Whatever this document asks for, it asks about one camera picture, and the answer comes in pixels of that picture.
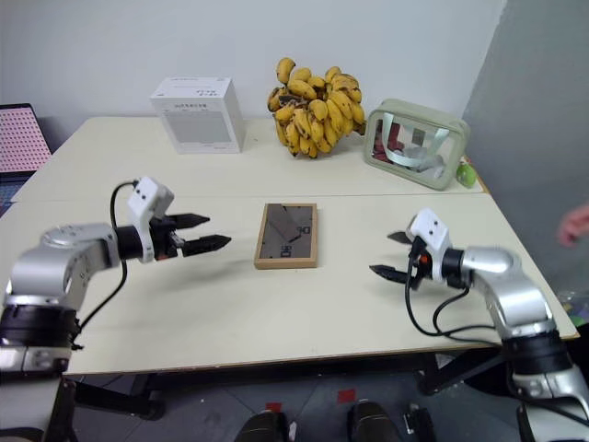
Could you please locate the small green pear toy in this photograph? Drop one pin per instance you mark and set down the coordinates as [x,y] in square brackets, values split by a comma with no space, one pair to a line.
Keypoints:
[465,176]

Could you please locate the red floor tape square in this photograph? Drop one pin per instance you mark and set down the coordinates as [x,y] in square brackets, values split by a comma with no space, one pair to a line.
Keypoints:
[347,395]
[273,407]

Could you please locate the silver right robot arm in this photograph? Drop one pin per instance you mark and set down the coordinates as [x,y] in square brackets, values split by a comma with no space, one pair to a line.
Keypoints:
[506,285]

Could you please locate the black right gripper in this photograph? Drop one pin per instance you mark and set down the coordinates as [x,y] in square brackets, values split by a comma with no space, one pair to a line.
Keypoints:
[423,272]

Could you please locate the black table frame leg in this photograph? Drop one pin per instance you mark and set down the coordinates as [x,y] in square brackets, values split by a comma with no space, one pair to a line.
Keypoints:
[115,398]
[460,368]

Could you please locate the yellow banana bunch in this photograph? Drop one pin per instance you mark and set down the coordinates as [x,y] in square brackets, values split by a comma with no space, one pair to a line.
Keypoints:
[317,119]

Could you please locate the pink dotted board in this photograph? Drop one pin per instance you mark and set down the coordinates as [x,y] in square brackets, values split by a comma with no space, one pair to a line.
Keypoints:
[20,138]

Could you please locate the green transparent toiletry pouch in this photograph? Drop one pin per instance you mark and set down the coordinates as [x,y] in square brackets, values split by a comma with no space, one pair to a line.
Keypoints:
[456,138]

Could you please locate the person's bare hand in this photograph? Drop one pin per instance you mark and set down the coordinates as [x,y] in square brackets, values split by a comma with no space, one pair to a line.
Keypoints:
[575,225]

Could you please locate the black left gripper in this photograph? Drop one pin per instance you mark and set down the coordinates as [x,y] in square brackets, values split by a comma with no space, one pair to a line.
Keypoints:
[165,241]

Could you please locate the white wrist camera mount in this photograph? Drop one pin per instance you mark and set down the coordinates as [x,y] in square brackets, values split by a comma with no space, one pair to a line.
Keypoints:
[430,228]
[147,195]

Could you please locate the blue patterned mat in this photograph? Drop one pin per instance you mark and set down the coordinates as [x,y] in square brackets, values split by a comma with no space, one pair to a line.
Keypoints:
[7,193]

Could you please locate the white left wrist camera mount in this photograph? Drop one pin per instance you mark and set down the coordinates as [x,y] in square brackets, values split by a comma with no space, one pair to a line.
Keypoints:
[147,195]

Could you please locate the white cardboard box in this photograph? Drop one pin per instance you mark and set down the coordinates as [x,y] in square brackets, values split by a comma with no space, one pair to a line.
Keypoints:
[202,124]

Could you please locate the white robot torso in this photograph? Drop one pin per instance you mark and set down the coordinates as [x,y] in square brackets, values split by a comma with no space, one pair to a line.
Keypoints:
[27,405]

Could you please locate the wooden picture frame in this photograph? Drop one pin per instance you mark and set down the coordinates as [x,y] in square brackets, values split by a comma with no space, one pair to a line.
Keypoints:
[285,230]

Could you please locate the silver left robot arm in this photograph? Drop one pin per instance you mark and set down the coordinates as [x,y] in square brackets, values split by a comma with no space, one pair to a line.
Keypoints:
[55,267]

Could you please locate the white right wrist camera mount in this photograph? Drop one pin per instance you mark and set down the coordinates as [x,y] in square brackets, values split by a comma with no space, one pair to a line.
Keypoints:
[430,228]

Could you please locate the red item inside pouch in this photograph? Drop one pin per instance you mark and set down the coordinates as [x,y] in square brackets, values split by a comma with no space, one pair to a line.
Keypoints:
[379,143]

